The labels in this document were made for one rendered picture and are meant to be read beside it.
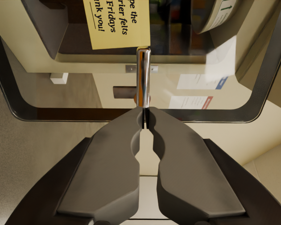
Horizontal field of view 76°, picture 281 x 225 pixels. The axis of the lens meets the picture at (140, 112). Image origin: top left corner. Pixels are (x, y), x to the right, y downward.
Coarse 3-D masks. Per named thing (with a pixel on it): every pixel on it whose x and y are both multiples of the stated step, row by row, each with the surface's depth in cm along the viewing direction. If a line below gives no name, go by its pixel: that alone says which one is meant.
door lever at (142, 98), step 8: (144, 48) 19; (136, 56) 20; (144, 56) 19; (136, 64) 20; (144, 64) 20; (136, 72) 20; (144, 72) 20; (136, 80) 21; (144, 80) 21; (136, 88) 21; (144, 88) 21; (136, 96) 22; (144, 96) 22; (136, 104) 23; (144, 104) 22
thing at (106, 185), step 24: (120, 120) 11; (144, 120) 12; (96, 144) 9; (120, 144) 9; (96, 168) 7; (120, 168) 7; (72, 192) 6; (96, 192) 6; (120, 192) 6; (96, 216) 6; (120, 216) 7
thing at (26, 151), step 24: (0, 96) 33; (0, 120) 33; (0, 144) 33; (24, 144) 40; (48, 144) 51; (72, 144) 69; (0, 168) 33; (24, 168) 40; (48, 168) 51; (0, 192) 33; (24, 192) 40; (0, 216) 33
